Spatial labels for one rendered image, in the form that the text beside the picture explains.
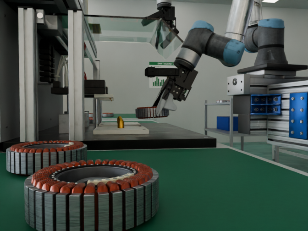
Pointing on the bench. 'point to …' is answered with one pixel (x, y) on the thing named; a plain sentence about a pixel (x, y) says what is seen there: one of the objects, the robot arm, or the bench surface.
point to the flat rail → (90, 52)
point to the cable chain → (47, 46)
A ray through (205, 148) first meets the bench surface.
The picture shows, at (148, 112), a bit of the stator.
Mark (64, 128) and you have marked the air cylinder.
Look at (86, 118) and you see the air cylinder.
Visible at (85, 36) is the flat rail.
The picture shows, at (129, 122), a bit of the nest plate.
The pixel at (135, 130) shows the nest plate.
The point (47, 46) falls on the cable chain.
